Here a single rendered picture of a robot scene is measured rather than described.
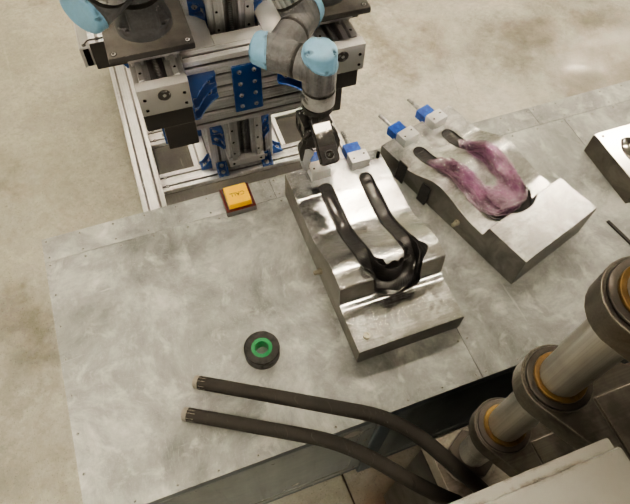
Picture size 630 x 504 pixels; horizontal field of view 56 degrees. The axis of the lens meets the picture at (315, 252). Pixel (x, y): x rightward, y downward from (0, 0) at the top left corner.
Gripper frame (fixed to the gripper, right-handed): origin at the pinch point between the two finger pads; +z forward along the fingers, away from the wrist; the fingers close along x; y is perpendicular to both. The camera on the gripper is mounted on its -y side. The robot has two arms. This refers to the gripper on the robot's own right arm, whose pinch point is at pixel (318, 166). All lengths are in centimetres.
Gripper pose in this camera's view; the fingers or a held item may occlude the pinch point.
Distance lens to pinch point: 149.9
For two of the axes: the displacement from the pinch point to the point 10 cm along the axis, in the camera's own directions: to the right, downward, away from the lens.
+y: -3.5, -8.1, 4.7
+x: -9.4, 2.8, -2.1
